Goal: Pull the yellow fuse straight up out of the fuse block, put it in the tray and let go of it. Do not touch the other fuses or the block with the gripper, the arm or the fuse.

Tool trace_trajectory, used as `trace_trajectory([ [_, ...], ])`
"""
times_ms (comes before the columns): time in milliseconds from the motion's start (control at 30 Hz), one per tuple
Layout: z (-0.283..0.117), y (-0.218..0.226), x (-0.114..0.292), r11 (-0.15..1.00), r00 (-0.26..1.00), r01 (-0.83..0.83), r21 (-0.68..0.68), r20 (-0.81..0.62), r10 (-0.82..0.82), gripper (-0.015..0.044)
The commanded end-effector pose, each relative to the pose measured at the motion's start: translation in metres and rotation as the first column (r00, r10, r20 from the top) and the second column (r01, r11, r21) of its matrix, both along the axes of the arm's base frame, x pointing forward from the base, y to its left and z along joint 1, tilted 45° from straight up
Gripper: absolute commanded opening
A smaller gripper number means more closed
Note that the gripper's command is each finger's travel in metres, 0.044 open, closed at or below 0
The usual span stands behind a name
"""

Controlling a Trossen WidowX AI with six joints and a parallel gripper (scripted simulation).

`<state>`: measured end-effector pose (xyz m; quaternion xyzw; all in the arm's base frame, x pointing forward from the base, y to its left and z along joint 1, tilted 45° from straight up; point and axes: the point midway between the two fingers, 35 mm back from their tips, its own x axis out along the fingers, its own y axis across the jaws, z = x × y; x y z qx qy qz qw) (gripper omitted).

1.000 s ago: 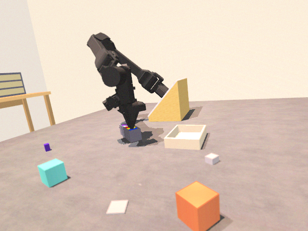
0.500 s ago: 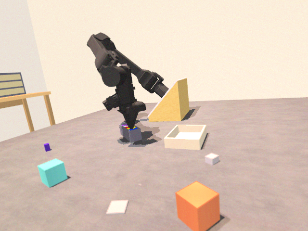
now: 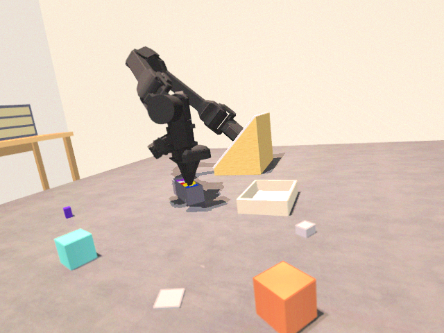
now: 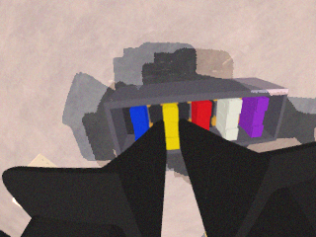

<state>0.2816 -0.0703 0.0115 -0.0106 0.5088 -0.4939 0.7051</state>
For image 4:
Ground yellow rectangular block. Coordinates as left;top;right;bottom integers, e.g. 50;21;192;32
162;103;179;149

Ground blue fuse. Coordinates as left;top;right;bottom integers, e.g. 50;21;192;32
130;106;150;141

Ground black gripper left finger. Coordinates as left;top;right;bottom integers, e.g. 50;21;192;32
1;119;166;237

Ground red fuse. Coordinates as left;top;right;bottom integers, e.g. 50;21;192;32
191;100;212;130

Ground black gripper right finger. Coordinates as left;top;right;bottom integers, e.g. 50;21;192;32
178;118;316;237

